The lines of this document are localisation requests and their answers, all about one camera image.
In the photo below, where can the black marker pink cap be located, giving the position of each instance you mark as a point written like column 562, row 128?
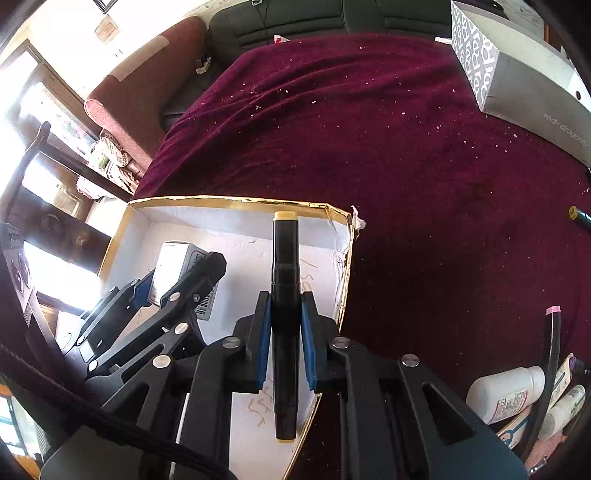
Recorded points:
column 553, row 319

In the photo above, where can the black marker yellow caps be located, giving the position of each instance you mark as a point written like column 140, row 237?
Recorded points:
column 285, row 319

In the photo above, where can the grey patterned shoe box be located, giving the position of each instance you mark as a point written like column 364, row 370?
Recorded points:
column 521, row 79

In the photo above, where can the small white grey carton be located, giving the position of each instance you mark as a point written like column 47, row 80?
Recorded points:
column 175, row 259

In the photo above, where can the dark wooden chair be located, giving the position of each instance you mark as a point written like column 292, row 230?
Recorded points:
column 66, row 213

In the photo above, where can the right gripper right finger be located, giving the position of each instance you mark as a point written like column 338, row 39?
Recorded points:
column 398, row 419

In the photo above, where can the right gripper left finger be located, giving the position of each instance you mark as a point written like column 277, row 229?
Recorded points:
column 235, row 364

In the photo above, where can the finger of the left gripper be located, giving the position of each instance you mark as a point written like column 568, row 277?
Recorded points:
column 108, row 319
column 175, row 321

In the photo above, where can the black marker yellow tip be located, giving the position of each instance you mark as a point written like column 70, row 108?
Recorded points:
column 577, row 215

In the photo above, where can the white bottle red label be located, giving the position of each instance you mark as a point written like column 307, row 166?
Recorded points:
column 495, row 398

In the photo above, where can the red-brown armchair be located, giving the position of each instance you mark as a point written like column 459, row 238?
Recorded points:
column 128, row 101

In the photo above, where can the gold-rimmed white cardboard box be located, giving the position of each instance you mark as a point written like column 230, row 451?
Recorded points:
column 240, row 229

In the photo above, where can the white bottle green label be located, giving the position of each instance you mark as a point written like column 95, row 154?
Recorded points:
column 563, row 412

